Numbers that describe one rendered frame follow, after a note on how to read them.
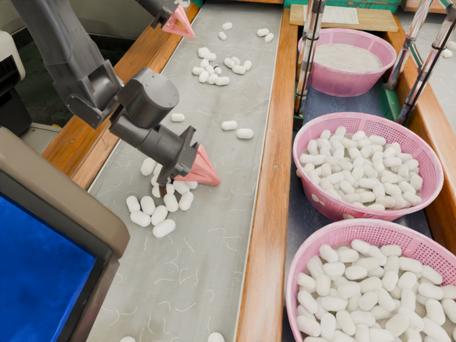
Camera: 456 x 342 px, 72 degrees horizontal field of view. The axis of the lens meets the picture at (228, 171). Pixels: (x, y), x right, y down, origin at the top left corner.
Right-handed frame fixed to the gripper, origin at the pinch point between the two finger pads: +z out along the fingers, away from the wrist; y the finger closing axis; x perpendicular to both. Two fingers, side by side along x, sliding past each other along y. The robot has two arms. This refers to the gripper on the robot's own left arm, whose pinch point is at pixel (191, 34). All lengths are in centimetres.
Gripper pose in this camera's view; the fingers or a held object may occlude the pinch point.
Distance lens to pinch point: 92.3
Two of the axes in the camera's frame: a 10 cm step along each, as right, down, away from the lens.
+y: 1.7, -7.2, 6.7
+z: 7.5, 5.4, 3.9
